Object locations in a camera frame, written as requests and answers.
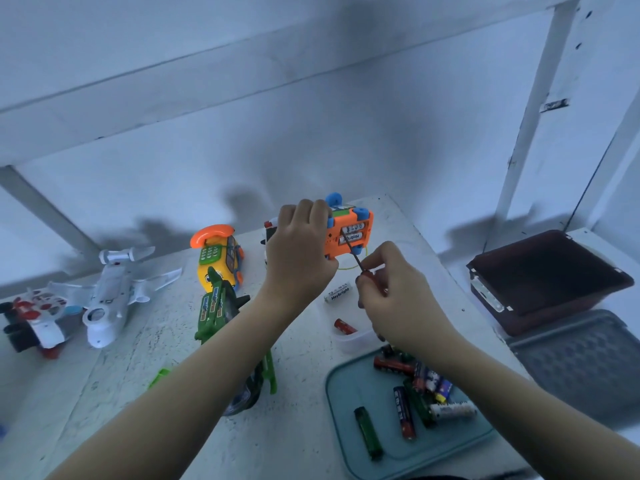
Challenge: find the clear plastic container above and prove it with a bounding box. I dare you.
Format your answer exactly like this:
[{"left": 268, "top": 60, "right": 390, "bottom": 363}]
[{"left": 315, "top": 257, "right": 401, "bottom": 356}]

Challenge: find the person's right hand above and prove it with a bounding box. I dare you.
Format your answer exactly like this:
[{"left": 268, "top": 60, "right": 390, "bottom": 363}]
[{"left": 355, "top": 241, "right": 463, "bottom": 368}]

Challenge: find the person's right forearm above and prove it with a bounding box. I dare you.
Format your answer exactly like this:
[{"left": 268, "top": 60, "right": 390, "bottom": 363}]
[{"left": 420, "top": 337, "right": 640, "bottom": 480}]

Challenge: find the dark brown storage box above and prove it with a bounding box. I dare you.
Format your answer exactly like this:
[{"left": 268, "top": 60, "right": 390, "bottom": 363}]
[{"left": 467, "top": 229, "right": 635, "bottom": 336}]

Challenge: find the yellow orange toy car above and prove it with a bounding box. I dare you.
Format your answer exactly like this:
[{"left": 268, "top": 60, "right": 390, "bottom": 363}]
[{"left": 190, "top": 223, "right": 244, "bottom": 293}]

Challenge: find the dark green toy helicopter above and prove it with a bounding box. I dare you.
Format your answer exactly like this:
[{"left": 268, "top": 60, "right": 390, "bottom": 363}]
[{"left": 195, "top": 267, "right": 278, "bottom": 416}]

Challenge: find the red white toy vehicle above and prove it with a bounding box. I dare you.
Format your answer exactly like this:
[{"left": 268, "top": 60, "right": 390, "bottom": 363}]
[{"left": 0, "top": 287, "right": 71, "bottom": 358}]

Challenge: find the teal container lid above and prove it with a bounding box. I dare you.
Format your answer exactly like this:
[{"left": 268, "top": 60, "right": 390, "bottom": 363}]
[{"left": 325, "top": 345, "right": 498, "bottom": 480}]

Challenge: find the white toy airplane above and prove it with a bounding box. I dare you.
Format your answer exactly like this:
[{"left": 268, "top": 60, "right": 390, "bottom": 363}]
[{"left": 45, "top": 245, "right": 183, "bottom": 350}]

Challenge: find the pile of batteries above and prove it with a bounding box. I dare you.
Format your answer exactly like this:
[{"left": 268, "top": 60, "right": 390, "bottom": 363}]
[{"left": 373, "top": 347, "right": 478, "bottom": 441}]

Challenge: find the red screwdriver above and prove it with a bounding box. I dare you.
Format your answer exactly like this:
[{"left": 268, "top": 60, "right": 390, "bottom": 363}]
[{"left": 340, "top": 233, "right": 389, "bottom": 296}]

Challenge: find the green orange toy car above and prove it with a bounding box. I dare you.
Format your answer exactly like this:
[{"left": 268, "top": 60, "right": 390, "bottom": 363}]
[{"left": 322, "top": 191, "right": 374, "bottom": 261}]

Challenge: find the person's left forearm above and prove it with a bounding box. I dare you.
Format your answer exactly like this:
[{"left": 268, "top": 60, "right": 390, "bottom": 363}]
[{"left": 48, "top": 293, "right": 296, "bottom": 480}]

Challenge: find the person's left hand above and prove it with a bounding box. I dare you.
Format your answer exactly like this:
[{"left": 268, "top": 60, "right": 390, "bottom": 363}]
[{"left": 262, "top": 199, "right": 339, "bottom": 316}]

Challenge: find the grey storage box lid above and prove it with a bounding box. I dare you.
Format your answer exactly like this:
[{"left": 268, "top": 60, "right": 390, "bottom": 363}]
[{"left": 508, "top": 309, "right": 640, "bottom": 428}]

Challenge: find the green battery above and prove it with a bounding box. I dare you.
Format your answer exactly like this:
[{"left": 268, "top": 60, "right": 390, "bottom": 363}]
[{"left": 353, "top": 405, "right": 385, "bottom": 462}]

